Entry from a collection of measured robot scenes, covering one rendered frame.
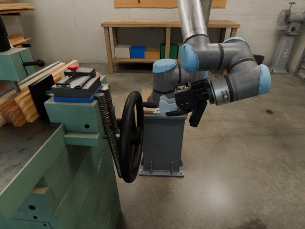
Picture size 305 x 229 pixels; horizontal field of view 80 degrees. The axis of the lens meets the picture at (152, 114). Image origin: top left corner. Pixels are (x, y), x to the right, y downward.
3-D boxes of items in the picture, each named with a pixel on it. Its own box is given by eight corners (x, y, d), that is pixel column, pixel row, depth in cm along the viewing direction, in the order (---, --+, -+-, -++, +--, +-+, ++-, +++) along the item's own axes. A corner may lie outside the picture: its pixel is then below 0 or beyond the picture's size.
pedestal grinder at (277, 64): (293, 73, 338) (324, 2, 277) (267, 73, 340) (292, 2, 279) (282, 67, 369) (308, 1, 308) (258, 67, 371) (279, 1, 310)
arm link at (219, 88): (224, 95, 65) (232, 108, 57) (211, 98, 66) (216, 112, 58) (220, 72, 61) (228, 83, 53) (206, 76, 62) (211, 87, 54)
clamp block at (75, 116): (99, 134, 50) (93, 106, 45) (52, 131, 51) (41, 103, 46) (113, 107, 62) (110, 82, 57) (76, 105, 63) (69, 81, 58)
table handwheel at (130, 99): (141, 186, 66) (127, 179, 40) (88, 181, 68) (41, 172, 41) (148, 113, 78) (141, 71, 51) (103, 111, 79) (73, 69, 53)
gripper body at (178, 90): (172, 85, 64) (206, 75, 61) (179, 105, 68) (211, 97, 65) (172, 95, 58) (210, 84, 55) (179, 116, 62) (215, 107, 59)
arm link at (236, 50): (217, 34, 61) (228, 61, 55) (250, 33, 62) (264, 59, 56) (209, 56, 70) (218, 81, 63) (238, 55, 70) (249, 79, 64)
